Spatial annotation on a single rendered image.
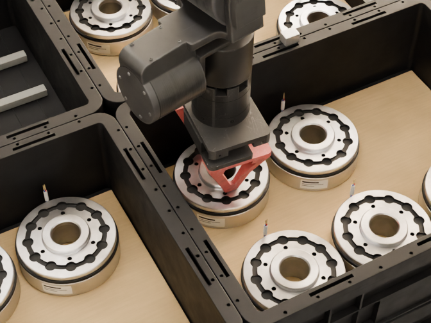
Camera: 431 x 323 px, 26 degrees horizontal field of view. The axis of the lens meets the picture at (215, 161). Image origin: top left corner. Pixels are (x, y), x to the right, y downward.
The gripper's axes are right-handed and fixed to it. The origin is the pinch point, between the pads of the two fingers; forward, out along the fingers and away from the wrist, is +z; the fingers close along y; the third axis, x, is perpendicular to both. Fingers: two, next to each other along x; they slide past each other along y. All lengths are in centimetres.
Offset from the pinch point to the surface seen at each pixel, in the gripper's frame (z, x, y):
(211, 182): 0.4, -1.6, 1.9
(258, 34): 5.2, 14.5, -20.7
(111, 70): 5.2, -4.8, -22.0
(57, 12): -4.8, -9.9, -23.5
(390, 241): -0.2, 11.8, 15.8
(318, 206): 3.9, 8.9, 6.7
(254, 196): 0.7, 2.0, 4.9
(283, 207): 3.9, 5.3, 5.5
